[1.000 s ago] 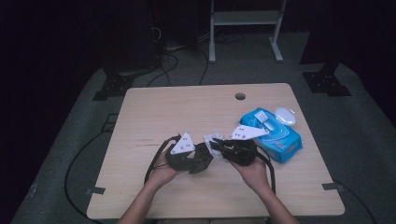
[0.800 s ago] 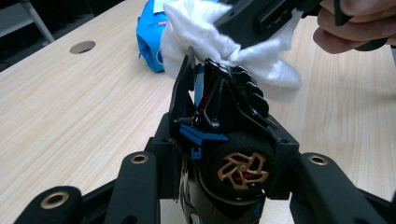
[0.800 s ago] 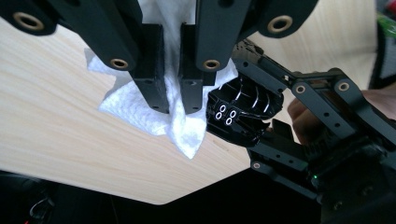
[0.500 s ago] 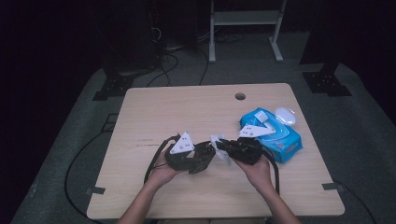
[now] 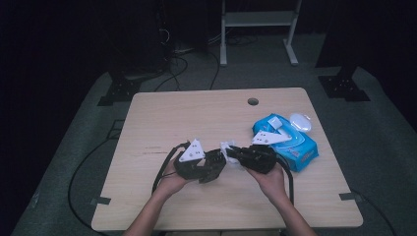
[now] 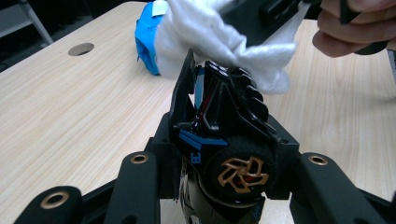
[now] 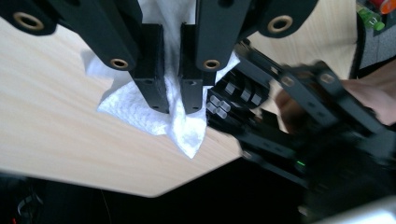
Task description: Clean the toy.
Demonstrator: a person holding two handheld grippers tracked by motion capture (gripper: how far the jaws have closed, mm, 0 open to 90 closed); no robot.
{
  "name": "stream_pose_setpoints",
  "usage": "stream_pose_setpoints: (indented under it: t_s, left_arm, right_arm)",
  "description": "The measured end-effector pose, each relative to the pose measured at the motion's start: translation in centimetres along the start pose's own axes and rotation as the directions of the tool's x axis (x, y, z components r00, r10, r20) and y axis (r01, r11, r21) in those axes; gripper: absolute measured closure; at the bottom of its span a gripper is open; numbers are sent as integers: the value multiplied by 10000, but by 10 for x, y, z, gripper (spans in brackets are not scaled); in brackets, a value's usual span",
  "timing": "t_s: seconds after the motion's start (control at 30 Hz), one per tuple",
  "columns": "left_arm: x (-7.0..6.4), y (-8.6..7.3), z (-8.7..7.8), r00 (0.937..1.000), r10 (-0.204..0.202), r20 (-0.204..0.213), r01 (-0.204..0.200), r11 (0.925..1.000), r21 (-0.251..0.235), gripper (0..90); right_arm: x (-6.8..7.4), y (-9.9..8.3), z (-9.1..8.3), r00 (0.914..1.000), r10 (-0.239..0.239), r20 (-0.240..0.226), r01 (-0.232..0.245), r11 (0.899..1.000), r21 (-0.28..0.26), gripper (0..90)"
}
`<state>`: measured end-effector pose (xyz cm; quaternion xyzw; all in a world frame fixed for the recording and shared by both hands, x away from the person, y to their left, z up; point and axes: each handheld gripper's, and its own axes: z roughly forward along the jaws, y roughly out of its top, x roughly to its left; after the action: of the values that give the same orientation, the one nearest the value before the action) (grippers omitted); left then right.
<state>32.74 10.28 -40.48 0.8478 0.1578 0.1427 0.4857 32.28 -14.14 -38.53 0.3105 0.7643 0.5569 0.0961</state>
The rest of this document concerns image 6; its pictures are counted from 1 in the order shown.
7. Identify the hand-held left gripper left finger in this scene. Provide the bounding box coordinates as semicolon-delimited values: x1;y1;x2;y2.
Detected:
146;111;188;200

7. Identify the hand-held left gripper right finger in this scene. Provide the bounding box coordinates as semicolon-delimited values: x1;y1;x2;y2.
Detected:
265;114;301;201

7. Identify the white wet wipe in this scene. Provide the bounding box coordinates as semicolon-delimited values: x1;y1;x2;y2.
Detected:
154;0;297;95

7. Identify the blue toy car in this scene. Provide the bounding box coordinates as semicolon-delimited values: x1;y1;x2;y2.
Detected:
168;49;278;224

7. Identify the blue wet wipes packet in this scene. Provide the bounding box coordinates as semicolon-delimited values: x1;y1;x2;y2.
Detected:
134;0;169;77

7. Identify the white metal stand frame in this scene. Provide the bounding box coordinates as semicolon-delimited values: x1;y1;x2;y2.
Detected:
0;0;54;47

